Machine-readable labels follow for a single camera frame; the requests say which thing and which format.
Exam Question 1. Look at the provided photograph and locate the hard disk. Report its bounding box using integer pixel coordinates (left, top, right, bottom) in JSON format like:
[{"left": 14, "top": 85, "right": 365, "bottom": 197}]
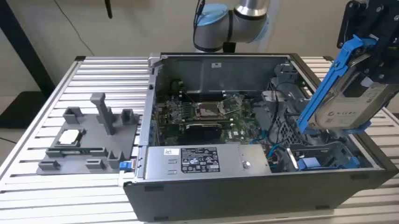
[{"left": 297, "top": 34, "right": 391, "bottom": 136}]

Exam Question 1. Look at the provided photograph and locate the grey metal disk bay cage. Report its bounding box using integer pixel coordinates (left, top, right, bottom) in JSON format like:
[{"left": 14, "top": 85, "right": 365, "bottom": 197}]
[{"left": 260, "top": 63, "right": 353, "bottom": 152}]

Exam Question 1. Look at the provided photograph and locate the blue carrier in disk bay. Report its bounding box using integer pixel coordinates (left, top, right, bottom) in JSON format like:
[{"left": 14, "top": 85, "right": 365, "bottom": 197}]
[{"left": 297, "top": 155, "right": 361, "bottom": 172}]

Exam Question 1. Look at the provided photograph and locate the open metal socket cover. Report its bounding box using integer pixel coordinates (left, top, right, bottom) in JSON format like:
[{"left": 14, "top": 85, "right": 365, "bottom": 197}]
[{"left": 219, "top": 95, "right": 244, "bottom": 111}]

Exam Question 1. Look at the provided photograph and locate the green motherboard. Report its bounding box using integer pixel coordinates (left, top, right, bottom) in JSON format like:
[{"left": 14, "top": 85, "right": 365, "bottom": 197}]
[{"left": 155, "top": 92, "right": 266, "bottom": 146}]

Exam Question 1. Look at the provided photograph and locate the CPU socket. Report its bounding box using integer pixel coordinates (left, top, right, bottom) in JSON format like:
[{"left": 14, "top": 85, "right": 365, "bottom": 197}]
[{"left": 195, "top": 102, "right": 223, "bottom": 118}]

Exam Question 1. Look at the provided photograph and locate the black graphics card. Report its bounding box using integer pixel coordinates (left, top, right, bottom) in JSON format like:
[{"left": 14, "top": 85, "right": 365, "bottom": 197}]
[{"left": 184, "top": 123, "right": 223, "bottom": 143}]

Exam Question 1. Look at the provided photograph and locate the silver power supply unit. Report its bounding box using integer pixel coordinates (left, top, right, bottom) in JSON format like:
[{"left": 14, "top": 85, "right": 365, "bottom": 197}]
[{"left": 143, "top": 143, "right": 271, "bottom": 180}]

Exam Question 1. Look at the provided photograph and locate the black open PC case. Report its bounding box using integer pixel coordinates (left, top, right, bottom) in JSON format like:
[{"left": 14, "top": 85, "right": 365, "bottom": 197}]
[{"left": 118, "top": 52, "right": 399, "bottom": 222}]

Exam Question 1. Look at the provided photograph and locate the grey parts rack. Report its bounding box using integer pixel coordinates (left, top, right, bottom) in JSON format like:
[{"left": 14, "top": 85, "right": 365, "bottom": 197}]
[{"left": 36, "top": 92, "right": 142, "bottom": 175}]

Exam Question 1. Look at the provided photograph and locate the green RAM stick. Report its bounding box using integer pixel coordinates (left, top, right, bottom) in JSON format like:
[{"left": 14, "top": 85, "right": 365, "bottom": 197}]
[{"left": 60, "top": 150, "right": 103, "bottom": 155}]

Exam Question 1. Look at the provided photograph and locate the silver CPU chip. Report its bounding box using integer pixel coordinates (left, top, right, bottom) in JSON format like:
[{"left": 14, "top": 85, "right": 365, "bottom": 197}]
[{"left": 58, "top": 130, "right": 83, "bottom": 145}]

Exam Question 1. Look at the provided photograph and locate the black stand with base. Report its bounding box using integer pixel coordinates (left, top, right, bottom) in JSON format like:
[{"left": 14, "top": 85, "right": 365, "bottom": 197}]
[{"left": 0, "top": 0, "right": 56, "bottom": 129}]

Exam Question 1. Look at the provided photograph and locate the long black wire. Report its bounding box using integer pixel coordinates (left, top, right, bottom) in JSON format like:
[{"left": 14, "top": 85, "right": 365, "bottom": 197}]
[{"left": 266, "top": 81, "right": 301, "bottom": 142}]

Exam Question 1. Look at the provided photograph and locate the blue data wire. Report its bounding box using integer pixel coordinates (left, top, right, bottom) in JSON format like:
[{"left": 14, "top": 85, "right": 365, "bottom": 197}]
[{"left": 251, "top": 136, "right": 288, "bottom": 164}]

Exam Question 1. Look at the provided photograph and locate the thin black wall cable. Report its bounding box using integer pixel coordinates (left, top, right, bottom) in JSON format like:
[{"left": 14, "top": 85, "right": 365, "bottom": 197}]
[{"left": 54, "top": 0, "right": 95, "bottom": 56}]

